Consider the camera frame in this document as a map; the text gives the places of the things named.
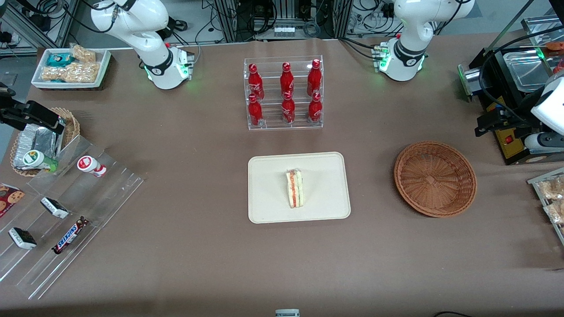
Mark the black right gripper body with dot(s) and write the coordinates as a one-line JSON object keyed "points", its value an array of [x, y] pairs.
{"points": [[9, 114]]}

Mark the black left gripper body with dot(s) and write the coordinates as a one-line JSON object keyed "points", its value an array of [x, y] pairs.
{"points": [[518, 116]]}

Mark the triangle sandwich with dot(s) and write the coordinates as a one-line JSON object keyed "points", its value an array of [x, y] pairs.
{"points": [[294, 189]]}

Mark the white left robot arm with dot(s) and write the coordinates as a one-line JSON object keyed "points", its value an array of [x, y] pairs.
{"points": [[410, 44]]}

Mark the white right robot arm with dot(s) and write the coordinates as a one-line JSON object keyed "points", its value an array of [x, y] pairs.
{"points": [[150, 48]]}

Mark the small brown wicker basket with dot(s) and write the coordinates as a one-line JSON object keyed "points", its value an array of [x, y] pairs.
{"points": [[72, 125]]}

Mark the large brown wicker basket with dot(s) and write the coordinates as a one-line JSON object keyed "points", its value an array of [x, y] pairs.
{"points": [[434, 178]]}

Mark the grey tray with snack packs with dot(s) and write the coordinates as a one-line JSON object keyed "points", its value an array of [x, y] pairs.
{"points": [[535, 185]]}

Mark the white rectangular snack tray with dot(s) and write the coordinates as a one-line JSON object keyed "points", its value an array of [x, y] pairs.
{"points": [[104, 66]]}

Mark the beige rectangular tray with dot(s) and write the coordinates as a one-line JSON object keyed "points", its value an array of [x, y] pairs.
{"points": [[321, 187]]}

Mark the silver foil packet stack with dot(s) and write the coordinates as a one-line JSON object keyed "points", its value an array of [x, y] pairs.
{"points": [[37, 140]]}

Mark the black food warmer appliance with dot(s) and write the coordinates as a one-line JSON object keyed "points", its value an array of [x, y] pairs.
{"points": [[511, 149]]}

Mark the green white yogurt bottle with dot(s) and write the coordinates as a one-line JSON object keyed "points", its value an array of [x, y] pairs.
{"points": [[37, 160]]}

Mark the red white yogurt bottle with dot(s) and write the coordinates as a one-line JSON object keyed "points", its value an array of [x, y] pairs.
{"points": [[90, 166]]}

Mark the steel pan in warmer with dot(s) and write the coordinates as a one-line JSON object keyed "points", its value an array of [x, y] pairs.
{"points": [[526, 72]]}

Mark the large puffed rice snack pack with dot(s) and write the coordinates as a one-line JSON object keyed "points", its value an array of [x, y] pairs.
{"points": [[72, 72]]}

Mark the teal snack packet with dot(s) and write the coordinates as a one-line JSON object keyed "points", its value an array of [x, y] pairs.
{"points": [[58, 59]]}

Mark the small puffed rice snack pack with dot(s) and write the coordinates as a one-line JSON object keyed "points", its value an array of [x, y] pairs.
{"points": [[83, 53]]}

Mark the clear acrylic stepped shelf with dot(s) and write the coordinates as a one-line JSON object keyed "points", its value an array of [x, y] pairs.
{"points": [[101, 193]]}

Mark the black white chocolate bar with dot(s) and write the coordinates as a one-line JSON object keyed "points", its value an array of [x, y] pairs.
{"points": [[54, 208], [22, 238]]}

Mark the clear bagged pastry pack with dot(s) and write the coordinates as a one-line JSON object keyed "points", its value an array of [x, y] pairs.
{"points": [[556, 212], [553, 188]]}

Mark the chocolate chip cookie box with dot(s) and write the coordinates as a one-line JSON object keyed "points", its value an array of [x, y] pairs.
{"points": [[9, 198]]}

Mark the Snickers chocolate bar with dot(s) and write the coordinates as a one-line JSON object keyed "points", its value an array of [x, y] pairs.
{"points": [[69, 236]]}

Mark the red cola bottle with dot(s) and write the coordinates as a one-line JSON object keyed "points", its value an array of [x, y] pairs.
{"points": [[254, 112], [288, 110], [287, 80], [315, 109], [255, 83], [314, 78]]}

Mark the clear acrylic bottle rack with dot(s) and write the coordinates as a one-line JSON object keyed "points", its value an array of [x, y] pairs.
{"points": [[271, 123]]}

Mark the white power strip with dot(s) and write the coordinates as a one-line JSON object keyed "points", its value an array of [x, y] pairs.
{"points": [[284, 31]]}

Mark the white grey device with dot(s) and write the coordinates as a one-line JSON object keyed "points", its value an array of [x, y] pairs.
{"points": [[287, 313]]}

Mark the aluminium equipment frame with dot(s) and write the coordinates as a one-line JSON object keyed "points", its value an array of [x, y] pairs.
{"points": [[229, 20]]}

